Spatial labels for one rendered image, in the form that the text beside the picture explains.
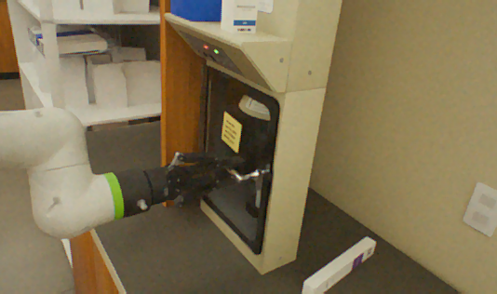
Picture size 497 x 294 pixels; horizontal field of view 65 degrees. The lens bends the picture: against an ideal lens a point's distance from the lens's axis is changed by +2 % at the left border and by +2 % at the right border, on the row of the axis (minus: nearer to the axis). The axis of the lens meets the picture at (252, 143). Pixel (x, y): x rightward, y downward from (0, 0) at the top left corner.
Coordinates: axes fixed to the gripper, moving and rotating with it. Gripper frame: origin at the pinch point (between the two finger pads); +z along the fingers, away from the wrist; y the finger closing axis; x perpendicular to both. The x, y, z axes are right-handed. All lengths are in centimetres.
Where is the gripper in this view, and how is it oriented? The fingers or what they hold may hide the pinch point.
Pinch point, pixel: (229, 167)
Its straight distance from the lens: 89.9
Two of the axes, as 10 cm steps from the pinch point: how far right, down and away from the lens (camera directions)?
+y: 0.9, -9.0, -4.2
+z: 8.1, -1.8, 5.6
